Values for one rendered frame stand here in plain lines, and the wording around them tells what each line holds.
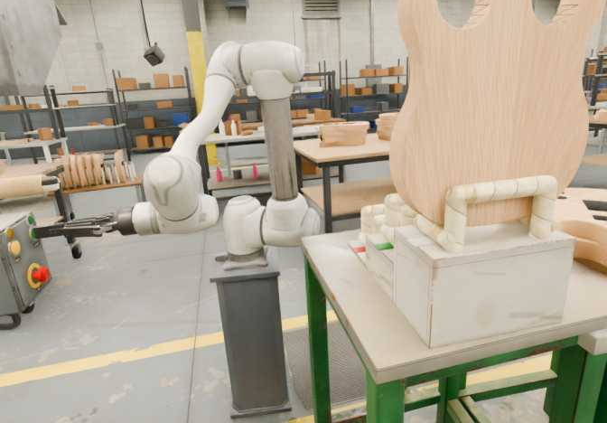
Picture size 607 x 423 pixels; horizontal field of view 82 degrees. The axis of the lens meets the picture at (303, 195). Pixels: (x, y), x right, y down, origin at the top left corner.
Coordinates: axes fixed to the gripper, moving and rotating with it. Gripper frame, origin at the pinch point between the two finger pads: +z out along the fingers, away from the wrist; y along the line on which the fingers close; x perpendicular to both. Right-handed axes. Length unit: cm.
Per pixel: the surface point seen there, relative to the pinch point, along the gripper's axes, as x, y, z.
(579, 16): 39, -47, -101
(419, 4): 41, -46, -74
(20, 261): -4.0, -8.3, 4.0
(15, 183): 18.7, -33.0, -12.5
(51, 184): 17.9, -32.8, -17.2
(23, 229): 2.4, -3.6, 4.0
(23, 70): 34, -45, -23
